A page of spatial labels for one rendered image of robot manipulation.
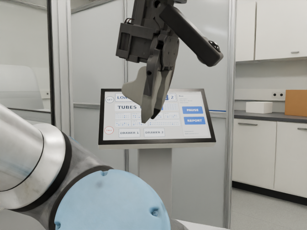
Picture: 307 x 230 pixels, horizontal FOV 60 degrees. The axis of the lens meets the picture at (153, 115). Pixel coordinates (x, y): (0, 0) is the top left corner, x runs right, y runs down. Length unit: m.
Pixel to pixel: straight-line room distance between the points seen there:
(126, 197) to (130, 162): 2.20
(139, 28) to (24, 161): 0.25
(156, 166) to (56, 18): 0.77
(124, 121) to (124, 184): 0.91
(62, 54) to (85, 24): 1.88
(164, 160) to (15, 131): 1.03
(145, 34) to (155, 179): 0.98
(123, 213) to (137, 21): 0.29
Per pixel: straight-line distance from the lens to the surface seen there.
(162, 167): 1.30
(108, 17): 2.69
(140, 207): 0.29
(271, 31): 3.53
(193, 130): 1.22
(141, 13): 0.45
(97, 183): 0.32
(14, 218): 1.10
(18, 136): 0.32
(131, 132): 1.18
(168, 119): 1.23
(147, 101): 0.42
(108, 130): 1.18
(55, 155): 0.35
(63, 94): 1.10
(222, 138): 1.90
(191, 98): 1.33
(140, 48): 0.43
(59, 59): 1.10
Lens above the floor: 1.19
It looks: 5 degrees down
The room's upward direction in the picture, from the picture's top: straight up
